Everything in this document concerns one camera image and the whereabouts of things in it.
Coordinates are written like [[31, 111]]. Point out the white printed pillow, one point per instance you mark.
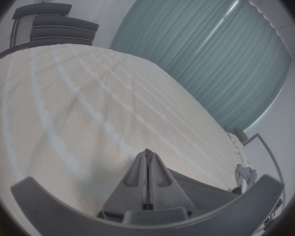
[[239, 151]]

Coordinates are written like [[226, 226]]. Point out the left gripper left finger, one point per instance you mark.
[[123, 200]]

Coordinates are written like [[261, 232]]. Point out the blue-green curtain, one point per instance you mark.
[[236, 70], [177, 21]]

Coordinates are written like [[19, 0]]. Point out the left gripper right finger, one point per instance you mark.
[[172, 198]]

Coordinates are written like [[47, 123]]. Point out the bed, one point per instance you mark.
[[64, 102]]

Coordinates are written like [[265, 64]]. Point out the black T-shirt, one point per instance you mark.
[[201, 190]]

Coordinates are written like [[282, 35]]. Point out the grey bedside table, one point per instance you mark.
[[238, 131]]

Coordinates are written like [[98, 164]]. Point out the black chest of drawers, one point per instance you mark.
[[61, 31]]

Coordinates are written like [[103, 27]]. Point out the pile of clothes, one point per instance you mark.
[[245, 176]]

